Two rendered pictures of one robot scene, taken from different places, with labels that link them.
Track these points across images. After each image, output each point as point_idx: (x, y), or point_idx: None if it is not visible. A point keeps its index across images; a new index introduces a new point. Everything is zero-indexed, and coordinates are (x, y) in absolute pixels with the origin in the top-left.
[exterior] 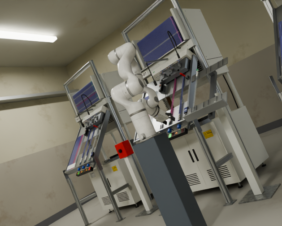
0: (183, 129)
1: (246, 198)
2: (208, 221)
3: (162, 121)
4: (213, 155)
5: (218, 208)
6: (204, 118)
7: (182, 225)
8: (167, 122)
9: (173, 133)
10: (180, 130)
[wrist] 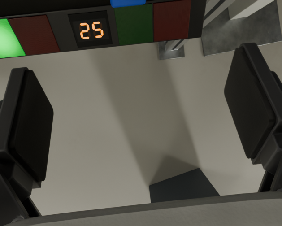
0: (188, 12)
1: (214, 33)
2: (171, 133)
3: (32, 187)
4: None
5: (153, 71)
6: None
7: None
8: (36, 81)
9: (48, 27)
10: (137, 11)
